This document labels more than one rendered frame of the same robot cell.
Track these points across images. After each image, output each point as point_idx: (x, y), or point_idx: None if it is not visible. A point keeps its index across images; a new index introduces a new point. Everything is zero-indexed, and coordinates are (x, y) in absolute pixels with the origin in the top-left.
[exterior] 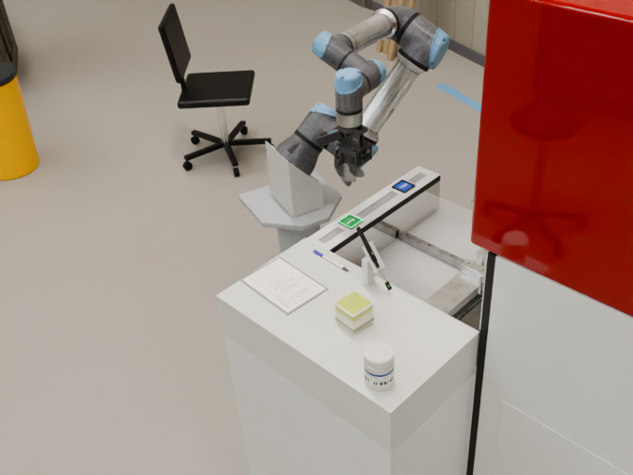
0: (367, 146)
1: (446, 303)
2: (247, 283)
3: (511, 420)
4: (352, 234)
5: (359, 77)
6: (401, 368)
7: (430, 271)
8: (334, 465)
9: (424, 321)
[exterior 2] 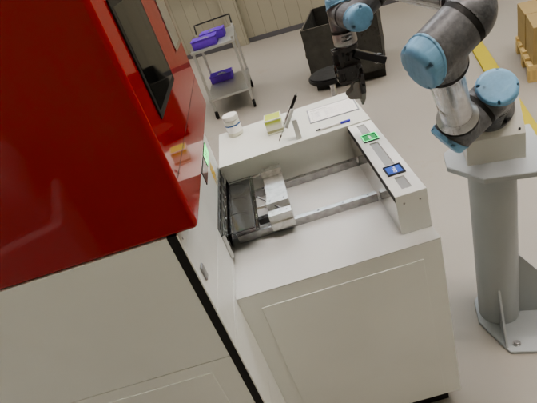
0: (336, 69)
1: (270, 185)
2: (346, 98)
3: None
4: (355, 137)
5: (325, 1)
6: (233, 140)
7: (323, 203)
8: None
9: (248, 151)
